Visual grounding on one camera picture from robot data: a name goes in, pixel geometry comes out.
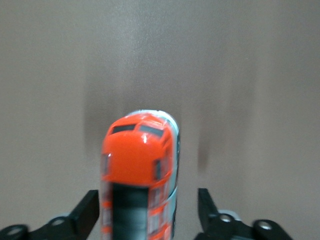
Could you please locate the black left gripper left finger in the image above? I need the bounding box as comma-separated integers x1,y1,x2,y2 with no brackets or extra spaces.
0,189,100,240

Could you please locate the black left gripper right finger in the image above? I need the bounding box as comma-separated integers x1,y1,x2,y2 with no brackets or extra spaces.
196,187,294,240

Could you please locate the orange toy bus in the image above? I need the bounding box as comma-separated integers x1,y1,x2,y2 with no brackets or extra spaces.
98,108,181,240

